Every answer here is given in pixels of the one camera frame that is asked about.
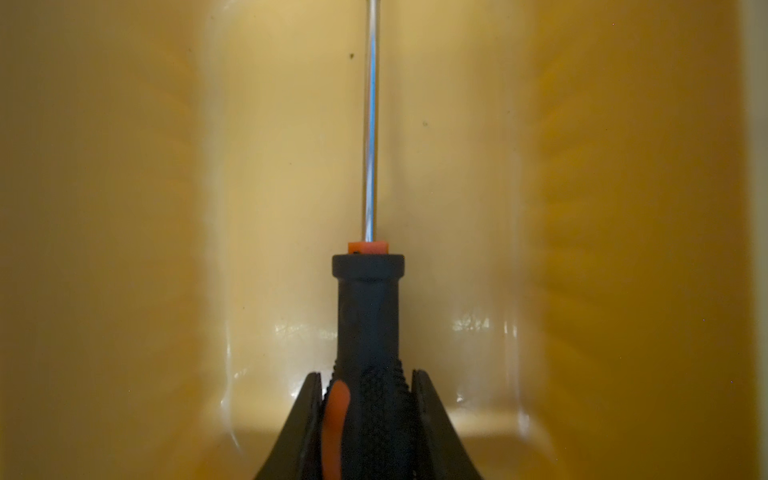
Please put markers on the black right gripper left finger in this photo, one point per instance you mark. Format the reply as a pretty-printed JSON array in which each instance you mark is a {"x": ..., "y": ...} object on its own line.
[{"x": 296, "y": 452}]

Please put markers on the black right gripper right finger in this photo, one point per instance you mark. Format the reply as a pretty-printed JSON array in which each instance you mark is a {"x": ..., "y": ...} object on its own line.
[{"x": 439, "y": 452}]

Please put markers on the black orange screwdriver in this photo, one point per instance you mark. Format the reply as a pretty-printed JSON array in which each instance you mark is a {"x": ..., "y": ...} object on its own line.
[{"x": 367, "y": 428}]

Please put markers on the yellow plastic bin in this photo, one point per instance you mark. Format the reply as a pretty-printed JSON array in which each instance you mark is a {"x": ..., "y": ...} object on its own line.
[{"x": 579, "y": 189}]

